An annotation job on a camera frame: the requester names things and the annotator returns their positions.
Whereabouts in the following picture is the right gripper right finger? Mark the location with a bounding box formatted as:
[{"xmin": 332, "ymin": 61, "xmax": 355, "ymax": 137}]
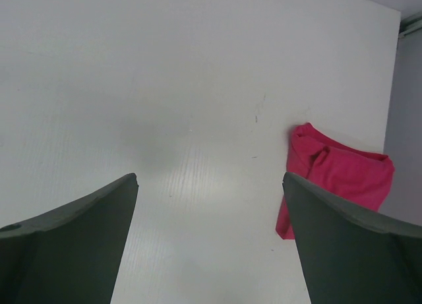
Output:
[{"xmin": 283, "ymin": 172, "xmax": 421, "ymax": 303}]

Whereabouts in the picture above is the folded pink t shirt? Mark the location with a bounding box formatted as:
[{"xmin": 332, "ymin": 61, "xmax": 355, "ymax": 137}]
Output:
[{"xmin": 275, "ymin": 121, "xmax": 396, "ymax": 241}]

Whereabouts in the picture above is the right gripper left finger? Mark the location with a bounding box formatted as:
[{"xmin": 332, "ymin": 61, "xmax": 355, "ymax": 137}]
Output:
[{"xmin": 1, "ymin": 173, "xmax": 138, "ymax": 303}]

